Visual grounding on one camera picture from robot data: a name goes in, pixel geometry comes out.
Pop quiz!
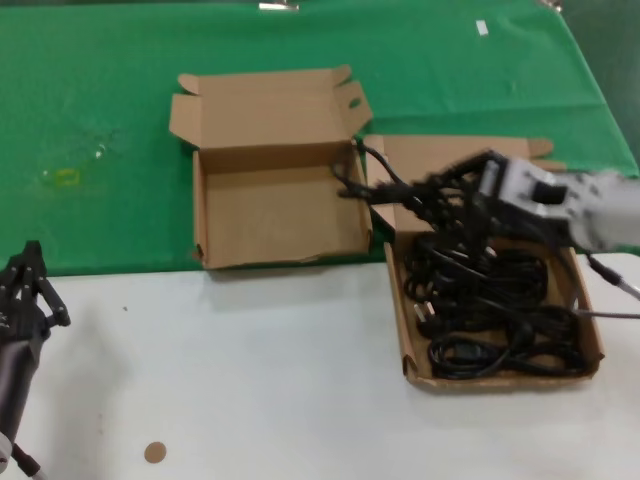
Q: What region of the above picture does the green tablecloth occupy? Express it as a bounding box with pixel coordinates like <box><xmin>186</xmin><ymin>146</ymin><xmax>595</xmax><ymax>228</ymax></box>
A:
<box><xmin>0</xmin><ymin>0</ymin><xmax>640</xmax><ymax>279</ymax></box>

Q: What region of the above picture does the black power cable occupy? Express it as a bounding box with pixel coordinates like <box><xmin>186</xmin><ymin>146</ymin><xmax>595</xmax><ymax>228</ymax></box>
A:
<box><xmin>403</xmin><ymin>279</ymin><xmax>501</xmax><ymax>346</ymax></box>
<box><xmin>428</xmin><ymin>332</ymin><xmax>589</xmax><ymax>380</ymax></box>
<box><xmin>439</xmin><ymin>238</ymin><xmax>551</xmax><ymax>326</ymax></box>
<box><xmin>331</xmin><ymin>141</ymin><xmax>481</xmax><ymax>241</ymax></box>

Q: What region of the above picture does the left arm cable connector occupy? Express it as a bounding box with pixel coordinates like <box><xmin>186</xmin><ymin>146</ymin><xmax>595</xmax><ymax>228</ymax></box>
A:
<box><xmin>9</xmin><ymin>442</ymin><xmax>47</xmax><ymax>480</ymax></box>

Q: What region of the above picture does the open cardboard box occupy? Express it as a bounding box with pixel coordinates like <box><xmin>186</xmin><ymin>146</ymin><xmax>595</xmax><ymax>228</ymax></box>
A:
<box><xmin>168</xmin><ymin>64</ymin><xmax>375</xmax><ymax>272</ymax></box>
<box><xmin>363</xmin><ymin>133</ymin><xmax>606</xmax><ymax>387</ymax></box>

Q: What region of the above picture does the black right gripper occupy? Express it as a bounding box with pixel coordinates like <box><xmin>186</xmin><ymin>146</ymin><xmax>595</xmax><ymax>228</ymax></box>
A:
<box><xmin>415</xmin><ymin>147</ymin><xmax>571</xmax><ymax>244</ymax></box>

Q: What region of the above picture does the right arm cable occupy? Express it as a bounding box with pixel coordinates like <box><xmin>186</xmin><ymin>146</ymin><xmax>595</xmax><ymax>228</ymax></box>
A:
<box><xmin>569</xmin><ymin>253</ymin><xmax>640</xmax><ymax>321</ymax></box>

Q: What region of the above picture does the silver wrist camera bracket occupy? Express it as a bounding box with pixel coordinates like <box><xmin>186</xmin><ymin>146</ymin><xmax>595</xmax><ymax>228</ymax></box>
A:
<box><xmin>479</xmin><ymin>157</ymin><xmax>576</xmax><ymax>224</ymax></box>

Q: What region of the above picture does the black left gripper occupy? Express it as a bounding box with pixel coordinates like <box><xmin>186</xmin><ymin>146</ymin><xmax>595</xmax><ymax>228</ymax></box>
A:
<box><xmin>0</xmin><ymin>241</ymin><xmax>72</xmax><ymax>360</ymax></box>

